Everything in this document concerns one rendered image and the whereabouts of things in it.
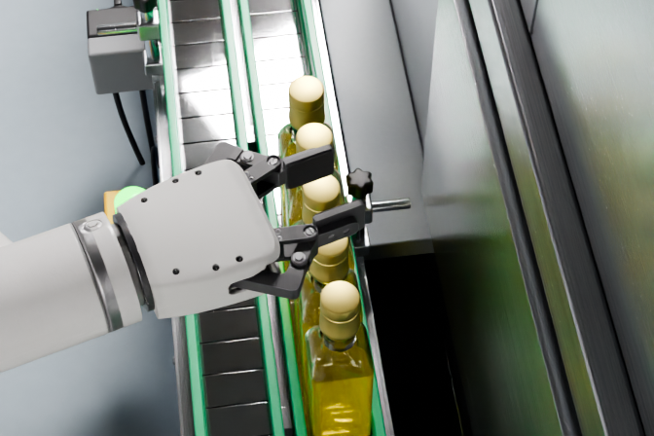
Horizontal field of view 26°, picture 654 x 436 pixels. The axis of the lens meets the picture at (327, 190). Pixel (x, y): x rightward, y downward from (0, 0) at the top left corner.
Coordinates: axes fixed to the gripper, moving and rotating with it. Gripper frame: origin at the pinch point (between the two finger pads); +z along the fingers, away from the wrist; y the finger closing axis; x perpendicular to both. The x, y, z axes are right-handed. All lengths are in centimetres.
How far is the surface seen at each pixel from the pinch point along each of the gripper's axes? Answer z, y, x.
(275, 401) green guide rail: -4.1, -2.7, -35.5
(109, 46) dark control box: -2, -64, -49
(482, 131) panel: 14.1, -1.4, -1.4
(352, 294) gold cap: 2.4, 0.2, -15.8
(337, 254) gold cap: 2.9, -4.0, -15.9
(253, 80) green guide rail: 9, -41, -36
